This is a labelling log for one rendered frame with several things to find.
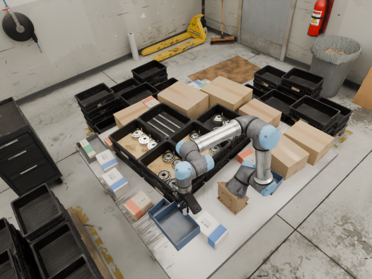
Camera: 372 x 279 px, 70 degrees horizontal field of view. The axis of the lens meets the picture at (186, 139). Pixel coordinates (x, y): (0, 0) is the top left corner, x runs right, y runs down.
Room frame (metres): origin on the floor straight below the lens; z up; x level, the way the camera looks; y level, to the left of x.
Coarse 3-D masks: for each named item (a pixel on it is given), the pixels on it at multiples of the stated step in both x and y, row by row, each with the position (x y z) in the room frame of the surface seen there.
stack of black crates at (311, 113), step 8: (304, 96) 2.24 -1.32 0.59; (296, 104) 2.16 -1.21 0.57; (304, 104) 2.24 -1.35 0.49; (312, 104) 2.18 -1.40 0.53; (320, 104) 2.12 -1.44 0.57; (296, 112) 2.03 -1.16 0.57; (304, 112) 2.10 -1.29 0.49; (312, 112) 2.09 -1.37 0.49; (320, 112) 2.08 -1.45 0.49; (328, 112) 2.03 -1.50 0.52; (336, 112) 1.97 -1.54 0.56; (288, 120) 2.08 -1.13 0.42; (296, 120) 2.01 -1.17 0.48; (304, 120) 1.94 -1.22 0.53; (312, 120) 1.88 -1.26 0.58; (320, 120) 1.96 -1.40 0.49; (328, 120) 1.84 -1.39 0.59; (336, 120) 1.94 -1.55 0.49; (320, 128) 1.81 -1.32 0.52; (328, 128) 1.89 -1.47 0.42
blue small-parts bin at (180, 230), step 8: (168, 208) 0.75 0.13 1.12; (176, 208) 0.77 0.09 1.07; (160, 216) 0.72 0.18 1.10; (168, 216) 0.73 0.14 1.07; (176, 216) 0.72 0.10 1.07; (184, 216) 0.72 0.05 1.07; (160, 224) 0.69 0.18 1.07; (168, 224) 0.68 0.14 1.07; (176, 224) 0.68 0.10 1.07; (184, 224) 0.67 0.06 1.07; (192, 224) 0.67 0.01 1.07; (168, 232) 0.64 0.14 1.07; (176, 232) 0.63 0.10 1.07; (184, 232) 0.63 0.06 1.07; (192, 232) 0.59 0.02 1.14; (176, 240) 0.59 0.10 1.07; (184, 240) 0.56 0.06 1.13; (176, 248) 0.54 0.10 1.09
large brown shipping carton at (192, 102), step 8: (168, 88) 2.22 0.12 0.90; (176, 88) 2.21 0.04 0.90; (184, 88) 2.19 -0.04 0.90; (192, 88) 2.18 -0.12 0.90; (160, 96) 2.10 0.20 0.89; (168, 96) 2.08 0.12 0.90; (176, 96) 2.07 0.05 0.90; (184, 96) 2.05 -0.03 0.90; (192, 96) 2.04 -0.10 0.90; (200, 96) 2.03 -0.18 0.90; (208, 96) 2.04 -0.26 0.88; (168, 104) 2.02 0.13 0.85; (176, 104) 1.95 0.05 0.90; (184, 104) 1.93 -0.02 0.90; (192, 104) 1.92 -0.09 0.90; (200, 104) 1.97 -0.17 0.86; (208, 104) 2.04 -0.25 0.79; (184, 112) 1.87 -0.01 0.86; (192, 112) 1.89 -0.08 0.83; (200, 112) 1.96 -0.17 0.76
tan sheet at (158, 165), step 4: (160, 156) 1.39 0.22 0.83; (176, 156) 1.37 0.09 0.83; (156, 160) 1.36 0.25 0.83; (160, 160) 1.35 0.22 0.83; (152, 164) 1.32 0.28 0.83; (156, 164) 1.31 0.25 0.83; (160, 164) 1.31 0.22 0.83; (164, 164) 1.30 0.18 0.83; (168, 164) 1.30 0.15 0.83; (152, 168) 1.28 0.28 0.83; (156, 168) 1.27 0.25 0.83; (160, 168) 1.27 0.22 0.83; (164, 168) 1.27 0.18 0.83; (168, 168) 1.26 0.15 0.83; (156, 172) 1.24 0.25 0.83; (172, 172) 1.22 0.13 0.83; (172, 176) 1.18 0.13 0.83
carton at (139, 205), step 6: (132, 198) 1.07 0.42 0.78; (138, 198) 1.06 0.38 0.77; (144, 198) 1.06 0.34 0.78; (126, 204) 1.02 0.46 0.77; (132, 204) 1.02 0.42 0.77; (138, 204) 1.01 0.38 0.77; (144, 204) 1.01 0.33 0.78; (150, 204) 1.02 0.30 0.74; (126, 210) 1.02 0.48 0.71; (132, 210) 0.97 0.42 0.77; (138, 210) 0.97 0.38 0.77; (144, 210) 0.99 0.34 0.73; (132, 216) 0.96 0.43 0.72; (138, 216) 0.95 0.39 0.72
